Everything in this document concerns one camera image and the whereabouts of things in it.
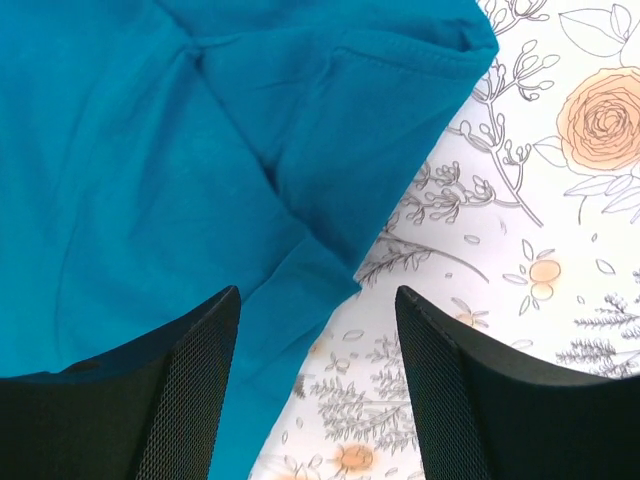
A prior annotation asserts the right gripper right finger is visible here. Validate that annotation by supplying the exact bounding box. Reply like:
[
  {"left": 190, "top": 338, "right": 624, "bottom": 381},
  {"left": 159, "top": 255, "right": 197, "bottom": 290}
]
[{"left": 395, "top": 286, "right": 639, "bottom": 480}]

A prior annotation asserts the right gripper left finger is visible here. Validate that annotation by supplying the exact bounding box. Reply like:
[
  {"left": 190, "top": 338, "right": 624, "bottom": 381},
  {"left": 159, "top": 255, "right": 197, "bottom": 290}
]
[{"left": 1, "top": 287, "right": 241, "bottom": 480}]

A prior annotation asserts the blue t shirt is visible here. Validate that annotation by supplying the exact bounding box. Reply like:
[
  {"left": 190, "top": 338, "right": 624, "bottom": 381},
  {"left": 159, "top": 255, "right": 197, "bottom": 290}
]
[{"left": 1, "top": 1, "right": 498, "bottom": 479}]

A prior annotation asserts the floral patterned table cloth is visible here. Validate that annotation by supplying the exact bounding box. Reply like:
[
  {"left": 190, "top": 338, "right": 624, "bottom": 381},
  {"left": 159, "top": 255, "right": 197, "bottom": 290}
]
[{"left": 252, "top": 1, "right": 639, "bottom": 479}]

